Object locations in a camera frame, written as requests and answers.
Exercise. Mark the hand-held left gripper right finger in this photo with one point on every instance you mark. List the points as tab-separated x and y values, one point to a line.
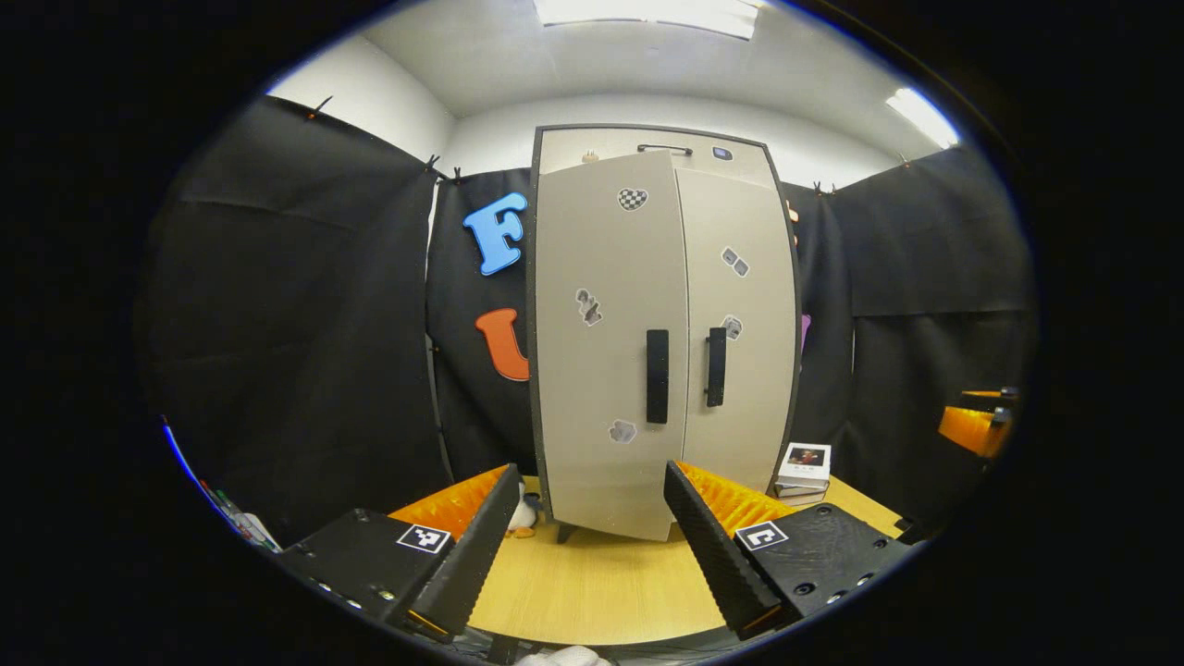
717	555

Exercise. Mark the grey cover book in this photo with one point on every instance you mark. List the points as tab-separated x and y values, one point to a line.
800	499

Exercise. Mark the white cabinet door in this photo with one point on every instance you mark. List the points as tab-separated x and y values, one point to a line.
758	388
592	370

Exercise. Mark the white plush toy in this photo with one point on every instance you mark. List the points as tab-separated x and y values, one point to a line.
521	513

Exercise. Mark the white shoe cabinet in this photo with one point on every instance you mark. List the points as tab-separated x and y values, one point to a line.
560	153

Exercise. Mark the ceiling light panel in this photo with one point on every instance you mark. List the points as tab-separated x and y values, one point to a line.
647	14
920	116

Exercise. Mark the black backdrop cloth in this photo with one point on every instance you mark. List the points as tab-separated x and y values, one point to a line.
305	324

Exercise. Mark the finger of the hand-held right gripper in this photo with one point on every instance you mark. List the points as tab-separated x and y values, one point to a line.
971	430
990	400

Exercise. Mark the dark cover book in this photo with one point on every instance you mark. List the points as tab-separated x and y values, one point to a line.
800	488

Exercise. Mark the white portrait cover book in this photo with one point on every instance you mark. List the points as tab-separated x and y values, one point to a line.
805	458

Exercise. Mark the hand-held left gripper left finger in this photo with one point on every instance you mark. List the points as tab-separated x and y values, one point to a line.
476	555

